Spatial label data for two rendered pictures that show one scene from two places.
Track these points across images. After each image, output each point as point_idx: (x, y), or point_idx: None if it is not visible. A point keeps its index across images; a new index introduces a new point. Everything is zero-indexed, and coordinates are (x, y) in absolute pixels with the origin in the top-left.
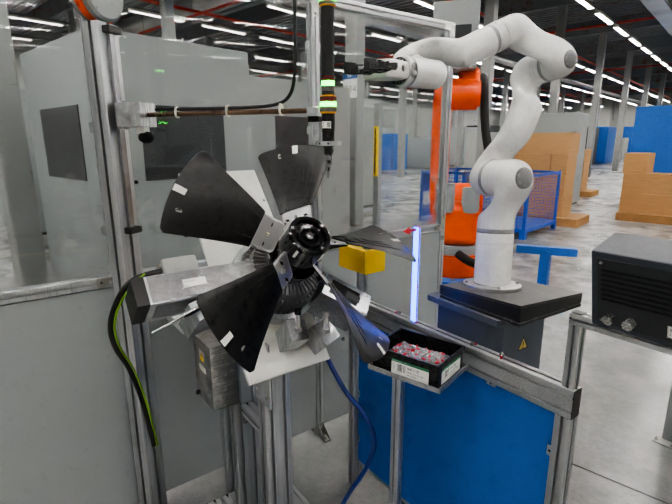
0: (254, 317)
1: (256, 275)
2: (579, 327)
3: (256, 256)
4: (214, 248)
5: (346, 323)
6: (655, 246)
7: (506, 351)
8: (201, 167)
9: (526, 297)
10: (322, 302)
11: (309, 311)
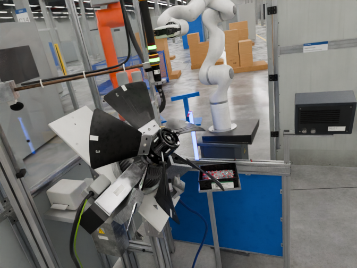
0: (170, 194)
1: (163, 172)
2: (288, 137)
3: (135, 159)
4: None
5: (180, 175)
6: (316, 96)
7: (242, 157)
8: (100, 119)
9: (245, 129)
10: (170, 169)
11: None
